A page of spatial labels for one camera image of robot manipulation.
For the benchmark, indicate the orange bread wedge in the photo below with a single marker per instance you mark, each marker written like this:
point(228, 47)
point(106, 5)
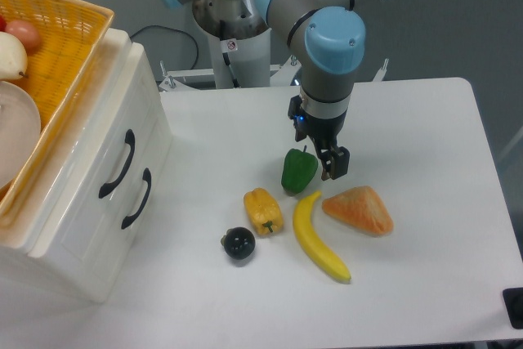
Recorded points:
point(362, 208)

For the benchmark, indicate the yellow woven basket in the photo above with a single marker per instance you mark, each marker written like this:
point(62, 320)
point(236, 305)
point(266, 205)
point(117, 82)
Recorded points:
point(71, 31)

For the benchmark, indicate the red apple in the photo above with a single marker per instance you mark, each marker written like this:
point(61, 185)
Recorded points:
point(26, 33)

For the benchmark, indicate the white drawer cabinet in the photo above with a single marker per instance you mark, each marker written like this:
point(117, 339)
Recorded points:
point(34, 212)

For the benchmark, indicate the red small fruit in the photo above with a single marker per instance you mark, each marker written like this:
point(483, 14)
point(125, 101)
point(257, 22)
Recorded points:
point(3, 24)

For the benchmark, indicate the dark mangosteen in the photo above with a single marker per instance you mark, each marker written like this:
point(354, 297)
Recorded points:
point(238, 243)

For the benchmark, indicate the yellow banana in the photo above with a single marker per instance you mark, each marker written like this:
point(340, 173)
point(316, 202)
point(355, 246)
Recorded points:
point(312, 245)

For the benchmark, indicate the green bell pepper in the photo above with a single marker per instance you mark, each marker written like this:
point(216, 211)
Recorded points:
point(299, 169)

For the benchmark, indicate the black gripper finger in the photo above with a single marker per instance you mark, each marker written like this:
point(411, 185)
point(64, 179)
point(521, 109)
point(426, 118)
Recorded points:
point(339, 162)
point(325, 159)

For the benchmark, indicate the white plate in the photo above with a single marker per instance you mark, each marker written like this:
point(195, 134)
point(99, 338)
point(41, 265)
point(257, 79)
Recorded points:
point(20, 130)

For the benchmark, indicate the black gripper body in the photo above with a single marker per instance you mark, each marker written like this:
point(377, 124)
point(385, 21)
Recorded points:
point(323, 132)

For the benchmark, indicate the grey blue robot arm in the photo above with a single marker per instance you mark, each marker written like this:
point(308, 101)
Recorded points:
point(326, 36)

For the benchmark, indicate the yellow bell pepper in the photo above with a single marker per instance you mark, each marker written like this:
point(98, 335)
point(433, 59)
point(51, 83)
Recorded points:
point(263, 212)

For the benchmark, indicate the white pear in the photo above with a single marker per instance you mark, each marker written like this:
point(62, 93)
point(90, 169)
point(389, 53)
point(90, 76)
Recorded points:
point(14, 59)

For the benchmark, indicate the black corner object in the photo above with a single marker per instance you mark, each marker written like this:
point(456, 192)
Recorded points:
point(513, 299)

